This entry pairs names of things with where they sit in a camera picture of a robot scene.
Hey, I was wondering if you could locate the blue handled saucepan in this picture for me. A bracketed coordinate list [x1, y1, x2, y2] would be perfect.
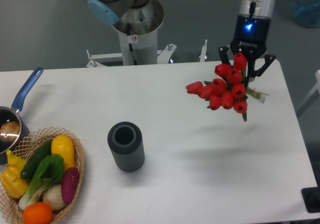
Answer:
[0, 67, 44, 165]

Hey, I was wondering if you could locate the woven wicker basket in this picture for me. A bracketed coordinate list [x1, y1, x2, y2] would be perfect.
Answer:
[0, 127, 85, 224]

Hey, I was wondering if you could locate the yellow squash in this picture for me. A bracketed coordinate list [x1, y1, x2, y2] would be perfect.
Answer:
[51, 135, 76, 172]

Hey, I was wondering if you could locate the dark grey ribbed vase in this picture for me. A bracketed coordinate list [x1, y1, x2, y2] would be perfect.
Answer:
[107, 121, 145, 173]

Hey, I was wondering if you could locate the yellow bell pepper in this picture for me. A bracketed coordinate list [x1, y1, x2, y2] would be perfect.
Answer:
[0, 150, 30, 199]

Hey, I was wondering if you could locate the beige onion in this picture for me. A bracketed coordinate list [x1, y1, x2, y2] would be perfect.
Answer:
[42, 184, 67, 212]

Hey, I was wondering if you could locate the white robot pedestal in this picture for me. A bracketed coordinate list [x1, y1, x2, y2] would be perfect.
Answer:
[88, 0, 172, 66]

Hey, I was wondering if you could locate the green bok choy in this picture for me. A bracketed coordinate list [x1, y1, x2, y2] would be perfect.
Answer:
[18, 154, 64, 210]

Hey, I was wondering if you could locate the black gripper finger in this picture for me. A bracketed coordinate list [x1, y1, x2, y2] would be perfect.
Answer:
[218, 45, 232, 66]
[248, 53, 276, 79]

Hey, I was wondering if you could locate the green cucumber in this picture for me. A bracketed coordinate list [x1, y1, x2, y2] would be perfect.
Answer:
[20, 139, 53, 180]

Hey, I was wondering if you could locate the white frame at right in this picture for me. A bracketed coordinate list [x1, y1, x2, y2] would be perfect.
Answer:
[295, 69, 320, 118]

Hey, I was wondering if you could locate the bread roll in saucepan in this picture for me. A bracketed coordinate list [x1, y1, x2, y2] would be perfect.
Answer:
[0, 121, 20, 143]

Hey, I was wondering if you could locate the blue plastic bag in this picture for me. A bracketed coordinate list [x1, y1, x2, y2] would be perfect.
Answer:
[290, 0, 320, 28]

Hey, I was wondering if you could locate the red tulip bouquet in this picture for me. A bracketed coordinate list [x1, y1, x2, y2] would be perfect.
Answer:
[186, 52, 268, 121]

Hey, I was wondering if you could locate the black device at table edge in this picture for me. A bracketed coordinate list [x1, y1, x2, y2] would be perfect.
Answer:
[301, 187, 320, 213]

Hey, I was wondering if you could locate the purple sweet potato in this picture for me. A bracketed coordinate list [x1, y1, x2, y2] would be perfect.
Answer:
[61, 167, 80, 205]

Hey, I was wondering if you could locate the orange fruit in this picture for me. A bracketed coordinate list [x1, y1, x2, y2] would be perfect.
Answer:
[22, 202, 53, 224]

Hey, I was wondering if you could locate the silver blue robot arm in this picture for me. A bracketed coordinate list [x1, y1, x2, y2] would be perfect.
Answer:
[87, 0, 276, 82]

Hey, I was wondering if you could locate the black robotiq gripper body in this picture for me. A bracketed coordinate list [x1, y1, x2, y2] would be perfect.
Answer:
[230, 14, 271, 59]

